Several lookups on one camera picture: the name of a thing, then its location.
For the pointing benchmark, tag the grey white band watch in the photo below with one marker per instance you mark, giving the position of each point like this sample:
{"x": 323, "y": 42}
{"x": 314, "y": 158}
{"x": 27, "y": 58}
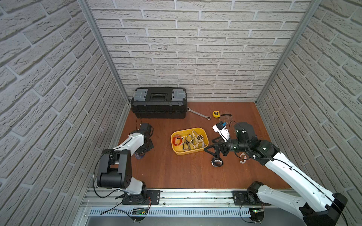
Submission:
{"x": 189, "y": 139}

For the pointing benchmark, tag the red orange glasses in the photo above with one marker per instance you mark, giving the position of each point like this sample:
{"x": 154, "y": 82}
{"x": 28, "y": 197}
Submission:
{"x": 178, "y": 140}

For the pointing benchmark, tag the yellow plastic storage box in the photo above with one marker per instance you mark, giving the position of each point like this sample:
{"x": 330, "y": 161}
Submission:
{"x": 179, "y": 149}

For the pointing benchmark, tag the beige strap watch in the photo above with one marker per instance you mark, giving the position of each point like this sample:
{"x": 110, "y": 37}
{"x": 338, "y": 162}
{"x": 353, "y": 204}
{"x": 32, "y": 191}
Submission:
{"x": 197, "y": 137}

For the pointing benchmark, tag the cream pink strap watch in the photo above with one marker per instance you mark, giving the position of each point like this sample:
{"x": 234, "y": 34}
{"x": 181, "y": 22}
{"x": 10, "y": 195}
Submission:
{"x": 243, "y": 158}

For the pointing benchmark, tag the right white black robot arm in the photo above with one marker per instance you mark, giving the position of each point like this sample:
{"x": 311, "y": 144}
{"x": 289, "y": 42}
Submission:
{"x": 315, "y": 205}

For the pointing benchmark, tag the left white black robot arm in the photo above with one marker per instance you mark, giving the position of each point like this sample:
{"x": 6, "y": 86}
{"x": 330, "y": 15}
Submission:
{"x": 115, "y": 167}

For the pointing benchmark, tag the silver combination wrench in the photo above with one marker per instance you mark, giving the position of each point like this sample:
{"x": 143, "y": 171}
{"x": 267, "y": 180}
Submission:
{"x": 199, "y": 114}

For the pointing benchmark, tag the black grey toolbox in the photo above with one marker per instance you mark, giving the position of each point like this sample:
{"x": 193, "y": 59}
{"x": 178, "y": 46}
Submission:
{"x": 159, "y": 103}

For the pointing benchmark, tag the yellow tape measure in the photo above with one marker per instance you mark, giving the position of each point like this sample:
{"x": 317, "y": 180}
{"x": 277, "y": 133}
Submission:
{"x": 216, "y": 114}

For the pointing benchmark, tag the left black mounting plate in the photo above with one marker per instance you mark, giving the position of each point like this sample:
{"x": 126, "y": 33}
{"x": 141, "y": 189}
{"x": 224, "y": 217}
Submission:
{"x": 148, "y": 197}

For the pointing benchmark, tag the black mounting plate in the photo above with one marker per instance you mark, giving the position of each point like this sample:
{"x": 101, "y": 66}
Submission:
{"x": 148, "y": 197}
{"x": 243, "y": 197}

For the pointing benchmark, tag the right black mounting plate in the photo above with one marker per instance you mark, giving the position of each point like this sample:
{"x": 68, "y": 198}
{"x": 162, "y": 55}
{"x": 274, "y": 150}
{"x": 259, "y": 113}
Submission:
{"x": 243, "y": 197}

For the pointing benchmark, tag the left controller board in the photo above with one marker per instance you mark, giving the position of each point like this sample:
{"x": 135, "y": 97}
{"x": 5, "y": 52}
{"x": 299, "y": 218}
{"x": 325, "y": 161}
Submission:
{"x": 138, "y": 214}

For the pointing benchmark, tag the controller board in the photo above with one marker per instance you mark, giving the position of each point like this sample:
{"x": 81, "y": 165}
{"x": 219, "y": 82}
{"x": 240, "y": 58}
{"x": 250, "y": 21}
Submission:
{"x": 256, "y": 215}
{"x": 138, "y": 214}

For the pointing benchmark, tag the right controller board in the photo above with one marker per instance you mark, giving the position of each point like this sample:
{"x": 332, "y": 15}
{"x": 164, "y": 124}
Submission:
{"x": 256, "y": 215}

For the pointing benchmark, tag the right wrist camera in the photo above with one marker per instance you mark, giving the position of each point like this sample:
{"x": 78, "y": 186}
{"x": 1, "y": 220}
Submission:
{"x": 222, "y": 130}

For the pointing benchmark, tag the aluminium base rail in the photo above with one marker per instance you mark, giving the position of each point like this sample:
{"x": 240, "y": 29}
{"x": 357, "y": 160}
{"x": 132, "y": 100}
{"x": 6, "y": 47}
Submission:
{"x": 172, "y": 198}

